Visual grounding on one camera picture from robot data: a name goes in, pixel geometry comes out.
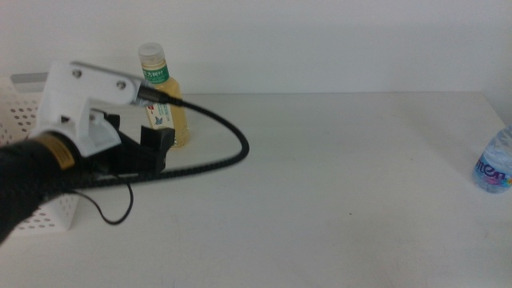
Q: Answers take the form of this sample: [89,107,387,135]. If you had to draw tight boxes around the yellow tea bottle green label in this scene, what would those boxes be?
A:
[138,42,190,149]

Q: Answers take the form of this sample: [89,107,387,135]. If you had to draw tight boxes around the clear water bottle blue cap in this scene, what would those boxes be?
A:
[471,124,512,194]

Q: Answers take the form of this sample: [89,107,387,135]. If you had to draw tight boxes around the white perforated plastic basket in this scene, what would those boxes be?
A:
[0,71,81,233]

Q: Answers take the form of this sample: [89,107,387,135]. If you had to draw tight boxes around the thick braided black cable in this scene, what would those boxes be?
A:
[75,86,251,189]

